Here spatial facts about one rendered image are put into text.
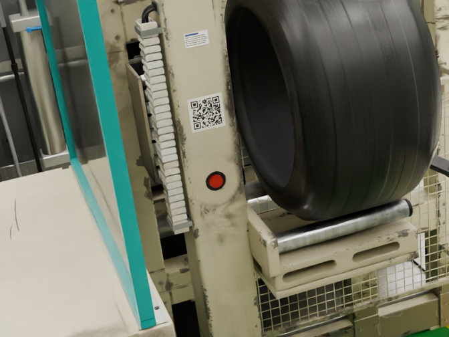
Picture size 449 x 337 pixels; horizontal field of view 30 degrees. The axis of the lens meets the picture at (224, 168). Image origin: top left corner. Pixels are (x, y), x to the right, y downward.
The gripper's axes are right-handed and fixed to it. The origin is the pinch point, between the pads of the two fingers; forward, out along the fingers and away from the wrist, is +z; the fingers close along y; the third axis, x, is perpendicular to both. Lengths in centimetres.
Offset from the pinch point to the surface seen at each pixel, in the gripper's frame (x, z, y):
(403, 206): -2.1, 5.4, 16.0
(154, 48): -19, 61, -20
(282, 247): -25.3, 24.8, 17.0
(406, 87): -2.9, 13.3, -20.5
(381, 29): 2.2, 22.3, -27.6
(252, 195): -7, 41, 31
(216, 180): -23.8, 43.0, 6.5
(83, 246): -72, 40, -37
